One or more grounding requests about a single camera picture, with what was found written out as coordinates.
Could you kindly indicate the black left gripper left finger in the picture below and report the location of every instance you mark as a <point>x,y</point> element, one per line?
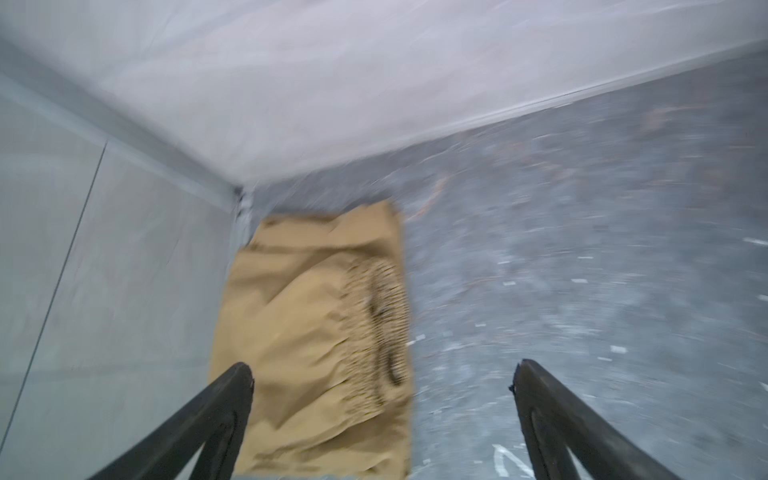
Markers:
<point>210,427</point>

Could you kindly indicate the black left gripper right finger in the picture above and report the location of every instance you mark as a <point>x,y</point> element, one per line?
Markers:
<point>559,428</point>

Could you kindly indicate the tan khaki shorts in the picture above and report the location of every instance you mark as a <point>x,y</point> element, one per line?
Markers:
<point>317,307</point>

